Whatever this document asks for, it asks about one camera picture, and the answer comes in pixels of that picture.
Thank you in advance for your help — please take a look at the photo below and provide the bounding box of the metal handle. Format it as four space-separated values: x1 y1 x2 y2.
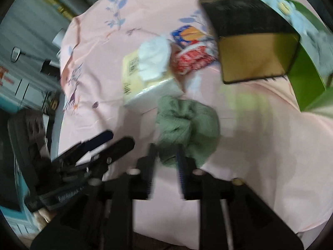
11 46 34 63

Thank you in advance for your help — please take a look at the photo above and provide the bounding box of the blue and orange snack packet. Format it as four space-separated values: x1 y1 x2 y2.
170 25 209 49

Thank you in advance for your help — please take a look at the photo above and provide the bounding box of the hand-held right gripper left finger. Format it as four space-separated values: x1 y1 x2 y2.
30 143 159 250

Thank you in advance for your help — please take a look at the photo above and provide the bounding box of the green box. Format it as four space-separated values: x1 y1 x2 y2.
250 0 333 112

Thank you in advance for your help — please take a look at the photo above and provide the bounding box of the black and gold box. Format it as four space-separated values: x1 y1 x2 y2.
199 0 301 84

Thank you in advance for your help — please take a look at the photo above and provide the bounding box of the dark screen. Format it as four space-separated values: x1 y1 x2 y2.
0 109 24 212

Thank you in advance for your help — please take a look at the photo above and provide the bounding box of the light blue plush toy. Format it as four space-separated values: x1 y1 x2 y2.
260 0 320 39

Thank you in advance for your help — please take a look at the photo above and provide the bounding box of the green towel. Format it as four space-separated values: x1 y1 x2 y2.
155 95 221 168

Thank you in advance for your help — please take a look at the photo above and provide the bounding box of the pale yellow tissue pack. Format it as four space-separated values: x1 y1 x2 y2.
122 49 185 108

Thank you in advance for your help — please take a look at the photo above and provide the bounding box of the small white object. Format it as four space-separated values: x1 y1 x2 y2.
51 28 66 47

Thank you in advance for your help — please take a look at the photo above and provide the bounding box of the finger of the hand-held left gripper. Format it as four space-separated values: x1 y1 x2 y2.
88 137 135 181
56 130 114 165

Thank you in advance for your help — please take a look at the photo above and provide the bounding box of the person's left hand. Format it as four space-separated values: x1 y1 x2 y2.
32 207 56 226

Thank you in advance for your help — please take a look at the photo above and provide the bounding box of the white tissue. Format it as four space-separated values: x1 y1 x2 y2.
137 37 171 81

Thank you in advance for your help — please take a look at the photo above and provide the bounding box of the pink printed sheet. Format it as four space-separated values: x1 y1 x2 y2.
51 0 333 250

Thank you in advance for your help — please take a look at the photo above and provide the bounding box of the red snack packet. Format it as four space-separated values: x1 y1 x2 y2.
173 44 216 75

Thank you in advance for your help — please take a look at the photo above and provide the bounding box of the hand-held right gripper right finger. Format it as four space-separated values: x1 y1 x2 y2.
175 144 305 250

